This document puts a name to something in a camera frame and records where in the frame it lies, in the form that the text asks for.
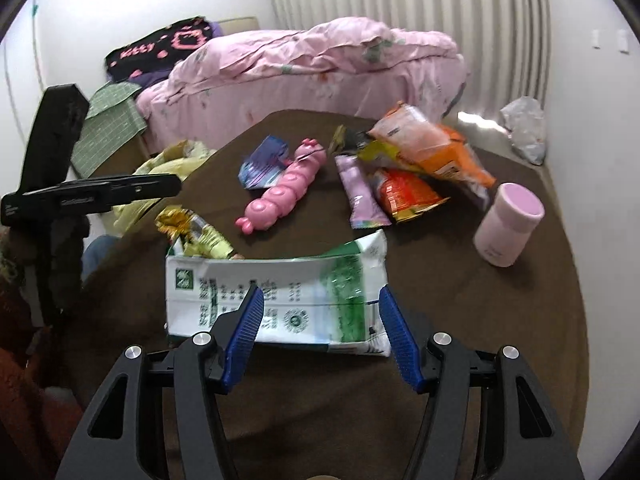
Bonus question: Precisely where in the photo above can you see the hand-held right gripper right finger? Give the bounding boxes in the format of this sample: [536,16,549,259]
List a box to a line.
[378,285,586,480]

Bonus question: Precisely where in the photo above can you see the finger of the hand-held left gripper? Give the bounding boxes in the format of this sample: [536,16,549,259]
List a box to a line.
[107,173,182,207]

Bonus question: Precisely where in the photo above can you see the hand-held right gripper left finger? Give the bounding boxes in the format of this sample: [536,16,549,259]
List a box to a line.
[55,284,266,480]

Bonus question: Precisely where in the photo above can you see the yellow cloth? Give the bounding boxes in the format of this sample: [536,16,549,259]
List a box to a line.
[111,139,219,234]

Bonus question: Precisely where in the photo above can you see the white green paper packet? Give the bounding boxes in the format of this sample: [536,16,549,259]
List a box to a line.
[165,230,392,359]

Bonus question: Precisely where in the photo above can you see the blue purple wrapper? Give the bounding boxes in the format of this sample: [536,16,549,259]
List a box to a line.
[238,135,297,190]

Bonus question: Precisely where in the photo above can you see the pink caterpillar toy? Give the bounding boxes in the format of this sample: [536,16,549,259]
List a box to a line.
[235,137,329,236]

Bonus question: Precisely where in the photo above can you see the red snack bag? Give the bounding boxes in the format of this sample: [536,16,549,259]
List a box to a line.
[372,167,451,224]

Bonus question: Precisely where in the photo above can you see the pink long wrapper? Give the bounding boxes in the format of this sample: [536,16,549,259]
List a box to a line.
[334,154,392,230]

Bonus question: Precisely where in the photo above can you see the green checked cloth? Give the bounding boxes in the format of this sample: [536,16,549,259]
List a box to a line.
[70,81,147,179]

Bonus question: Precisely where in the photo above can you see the gold green snack wrapper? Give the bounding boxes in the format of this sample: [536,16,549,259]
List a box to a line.
[155,205,246,262]

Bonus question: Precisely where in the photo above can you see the person's blue jeans leg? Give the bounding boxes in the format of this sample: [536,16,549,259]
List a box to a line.
[81,235,122,282]

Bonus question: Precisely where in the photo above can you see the black pink printed blanket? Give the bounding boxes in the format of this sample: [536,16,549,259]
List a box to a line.
[104,16,222,86]

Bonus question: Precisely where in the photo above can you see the pink cup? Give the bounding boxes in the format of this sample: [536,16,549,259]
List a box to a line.
[473,182,545,268]

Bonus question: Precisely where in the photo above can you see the beige headboard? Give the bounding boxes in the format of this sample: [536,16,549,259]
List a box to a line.
[220,16,261,37]

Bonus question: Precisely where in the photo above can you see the yellow snack wrapper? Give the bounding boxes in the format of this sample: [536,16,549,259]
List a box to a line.
[357,140,402,170]

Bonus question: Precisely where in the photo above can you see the pink floral duvet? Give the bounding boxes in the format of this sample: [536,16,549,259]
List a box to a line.
[136,16,471,155]

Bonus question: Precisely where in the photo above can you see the orange snack bag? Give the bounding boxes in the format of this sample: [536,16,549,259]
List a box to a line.
[367,101,497,209]

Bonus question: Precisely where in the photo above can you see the dark olive wrapper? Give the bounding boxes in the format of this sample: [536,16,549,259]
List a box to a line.
[330,125,372,157]

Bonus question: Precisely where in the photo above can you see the person's reddish brown clothing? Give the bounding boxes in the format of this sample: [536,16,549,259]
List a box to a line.
[0,230,86,480]

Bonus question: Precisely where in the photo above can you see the white plastic bag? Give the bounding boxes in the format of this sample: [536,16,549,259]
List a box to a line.
[498,96,547,166]

